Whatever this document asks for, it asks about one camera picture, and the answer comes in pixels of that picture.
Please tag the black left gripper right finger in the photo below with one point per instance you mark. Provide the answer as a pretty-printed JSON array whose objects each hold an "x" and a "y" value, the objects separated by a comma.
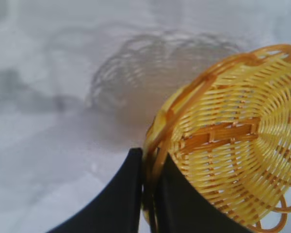
[{"x": 184, "y": 208}]

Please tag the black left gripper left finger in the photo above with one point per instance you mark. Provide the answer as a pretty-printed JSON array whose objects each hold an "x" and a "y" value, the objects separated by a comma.
[{"x": 111, "y": 204}]

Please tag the yellow woven plastic basket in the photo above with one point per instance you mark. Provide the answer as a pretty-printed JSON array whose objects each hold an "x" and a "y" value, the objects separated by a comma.
[{"x": 232, "y": 145}]

